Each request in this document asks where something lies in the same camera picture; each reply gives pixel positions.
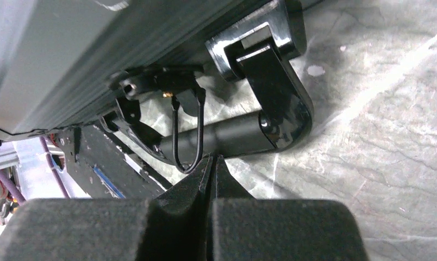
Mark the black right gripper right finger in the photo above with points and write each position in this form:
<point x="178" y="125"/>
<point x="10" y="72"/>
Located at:
<point x="242" y="227"/>

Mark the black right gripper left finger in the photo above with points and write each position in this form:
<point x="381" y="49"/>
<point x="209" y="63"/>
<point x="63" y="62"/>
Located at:
<point x="172" y="226"/>

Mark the black poker set case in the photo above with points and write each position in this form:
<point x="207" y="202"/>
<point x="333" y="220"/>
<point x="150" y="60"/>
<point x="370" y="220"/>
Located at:
<point x="180" y="78"/>

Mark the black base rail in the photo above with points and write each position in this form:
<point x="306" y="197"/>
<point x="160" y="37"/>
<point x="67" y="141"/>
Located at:
<point x="103" y="166"/>

